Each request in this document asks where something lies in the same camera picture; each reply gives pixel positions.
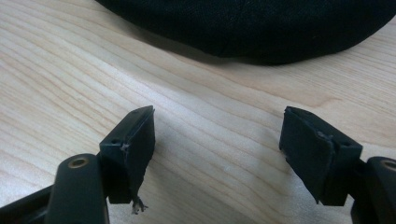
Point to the black cloth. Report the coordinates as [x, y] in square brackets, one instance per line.
[249, 28]

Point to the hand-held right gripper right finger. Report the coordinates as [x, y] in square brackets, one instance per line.
[314, 152]

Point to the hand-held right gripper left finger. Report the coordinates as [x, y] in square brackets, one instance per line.
[130, 152]

